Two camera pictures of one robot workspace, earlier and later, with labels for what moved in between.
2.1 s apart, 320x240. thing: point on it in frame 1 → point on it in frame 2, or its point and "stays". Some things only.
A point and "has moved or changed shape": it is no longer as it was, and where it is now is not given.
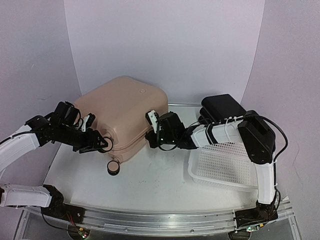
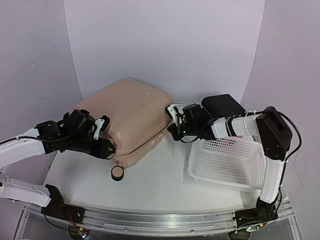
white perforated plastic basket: x=227 y=165 stays
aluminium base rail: x=164 y=224 stays
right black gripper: x=149 y=136 → x=173 y=129
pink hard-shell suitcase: x=120 y=107 has moved or changed shape
